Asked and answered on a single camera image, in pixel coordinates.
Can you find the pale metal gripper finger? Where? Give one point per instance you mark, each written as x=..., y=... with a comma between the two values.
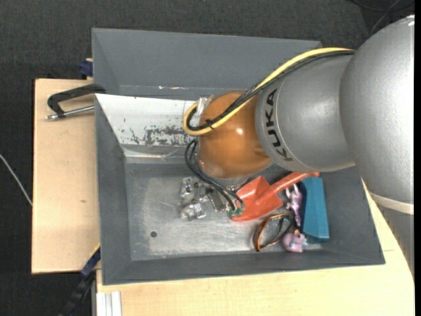
x=188, y=187
x=194, y=212

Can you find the grey metal bin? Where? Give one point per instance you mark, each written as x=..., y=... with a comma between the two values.
x=184, y=235

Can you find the orange toy shovel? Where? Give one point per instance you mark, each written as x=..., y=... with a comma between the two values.
x=260, y=199

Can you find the orange-framed sunglasses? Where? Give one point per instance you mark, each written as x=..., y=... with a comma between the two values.
x=258, y=233

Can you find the purple toy animal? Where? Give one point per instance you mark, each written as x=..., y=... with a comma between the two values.
x=293, y=241

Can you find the blue flat block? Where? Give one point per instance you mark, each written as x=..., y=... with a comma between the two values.
x=315, y=209

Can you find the brown cardboard board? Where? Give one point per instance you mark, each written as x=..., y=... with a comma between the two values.
x=62, y=183

